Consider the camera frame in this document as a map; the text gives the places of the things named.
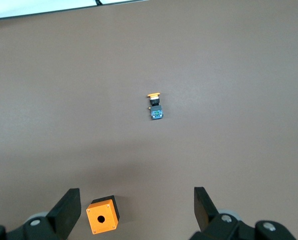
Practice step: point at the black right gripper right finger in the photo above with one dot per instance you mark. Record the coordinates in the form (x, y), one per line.
(205, 212)

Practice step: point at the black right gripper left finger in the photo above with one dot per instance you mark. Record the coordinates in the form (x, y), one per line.
(63, 212)

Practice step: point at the orange mushroom push button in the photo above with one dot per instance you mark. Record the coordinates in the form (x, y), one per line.
(156, 113)

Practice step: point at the orange button enclosure box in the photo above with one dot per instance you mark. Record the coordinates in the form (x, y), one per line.
(93, 215)

